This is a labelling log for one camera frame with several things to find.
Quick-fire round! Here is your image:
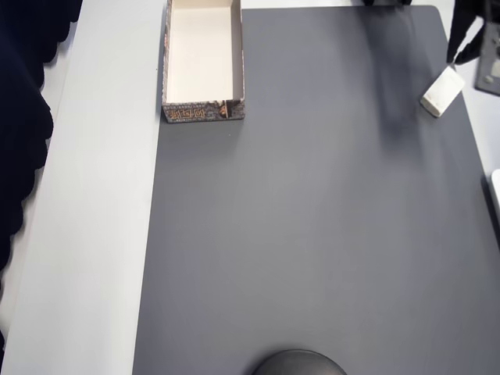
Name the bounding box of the white rectangular block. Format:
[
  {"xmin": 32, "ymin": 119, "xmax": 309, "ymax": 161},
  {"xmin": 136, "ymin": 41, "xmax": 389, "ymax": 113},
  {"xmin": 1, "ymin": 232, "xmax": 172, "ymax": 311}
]
[{"xmin": 420, "ymin": 69, "xmax": 466, "ymax": 117}]

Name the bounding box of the patterned open cardboard box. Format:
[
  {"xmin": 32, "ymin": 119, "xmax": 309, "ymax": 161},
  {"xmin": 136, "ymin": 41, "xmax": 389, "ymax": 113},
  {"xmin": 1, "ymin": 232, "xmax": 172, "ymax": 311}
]
[{"xmin": 161, "ymin": 0, "xmax": 247, "ymax": 124}]

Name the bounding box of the white flat device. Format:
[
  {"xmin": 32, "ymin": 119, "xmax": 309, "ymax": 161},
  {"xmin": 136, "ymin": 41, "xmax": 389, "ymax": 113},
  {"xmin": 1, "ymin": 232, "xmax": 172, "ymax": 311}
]
[{"xmin": 491, "ymin": 169, "xmax": 500, "ymax": 220}]

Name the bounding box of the grey table mat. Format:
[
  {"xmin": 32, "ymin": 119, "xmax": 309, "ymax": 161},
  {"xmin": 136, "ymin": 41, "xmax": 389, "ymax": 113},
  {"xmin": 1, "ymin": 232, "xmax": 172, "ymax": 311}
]
[{"xmin": 130, "ymin": 5, "xmax": 500, "ymax": 375}]

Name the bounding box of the dark blue curtain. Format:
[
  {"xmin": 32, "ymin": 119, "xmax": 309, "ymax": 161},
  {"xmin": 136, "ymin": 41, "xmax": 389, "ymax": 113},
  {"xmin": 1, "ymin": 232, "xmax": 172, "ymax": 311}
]
[{"xmin": 0, "ymin": 0, "xmax": 85, "ymax": 348}]

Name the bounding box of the black round-base camera stand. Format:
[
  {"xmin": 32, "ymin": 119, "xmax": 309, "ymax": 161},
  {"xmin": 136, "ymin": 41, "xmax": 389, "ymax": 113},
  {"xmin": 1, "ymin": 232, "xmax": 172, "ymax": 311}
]
[{"xmin": 252, "ymin": 348, "xmax": 348, "ymax": 375}]

